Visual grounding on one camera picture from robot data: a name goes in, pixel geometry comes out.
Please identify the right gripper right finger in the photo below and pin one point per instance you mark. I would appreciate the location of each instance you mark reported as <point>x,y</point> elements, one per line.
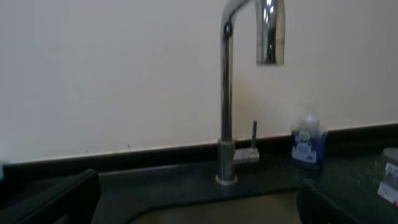
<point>317,208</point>

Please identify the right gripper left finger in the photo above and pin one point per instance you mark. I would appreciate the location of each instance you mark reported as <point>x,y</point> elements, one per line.
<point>56,205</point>

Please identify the blue soap bottle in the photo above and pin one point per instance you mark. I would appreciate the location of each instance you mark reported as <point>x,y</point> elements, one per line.
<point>308,146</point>

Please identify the clear jar with label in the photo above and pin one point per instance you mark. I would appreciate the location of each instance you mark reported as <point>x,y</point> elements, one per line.
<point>390,177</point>

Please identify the steel sink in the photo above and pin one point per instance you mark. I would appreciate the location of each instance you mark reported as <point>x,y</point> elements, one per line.
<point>233,211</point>

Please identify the steel tap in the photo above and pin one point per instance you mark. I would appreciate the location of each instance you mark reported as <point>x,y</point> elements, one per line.
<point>227,93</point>

